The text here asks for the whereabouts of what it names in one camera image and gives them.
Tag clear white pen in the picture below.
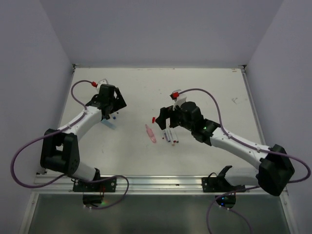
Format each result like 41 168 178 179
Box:
164 129 171 142

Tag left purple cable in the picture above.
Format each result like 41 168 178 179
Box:
10 79 130 210

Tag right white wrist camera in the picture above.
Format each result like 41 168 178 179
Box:
170 89 187 110

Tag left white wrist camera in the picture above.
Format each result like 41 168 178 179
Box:
97 79 109 88

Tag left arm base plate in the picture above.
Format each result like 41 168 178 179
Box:
73 177 117 193

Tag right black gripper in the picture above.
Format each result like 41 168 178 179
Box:
155 104 194 132

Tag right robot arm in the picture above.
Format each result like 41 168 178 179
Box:
156 101 295 196

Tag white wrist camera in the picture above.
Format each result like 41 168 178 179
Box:
170 89 187 110
97 79 109 88

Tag light blue highlighter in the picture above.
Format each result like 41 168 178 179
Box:
101 119 116 130

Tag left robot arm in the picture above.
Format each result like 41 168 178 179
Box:
40 84 127 192

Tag pink highlighter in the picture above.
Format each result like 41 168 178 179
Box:
145 124 156 143

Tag aluminium front rail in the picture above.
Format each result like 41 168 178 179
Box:
34 174 286 195

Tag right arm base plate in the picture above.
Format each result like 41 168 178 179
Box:
201 177 245 193

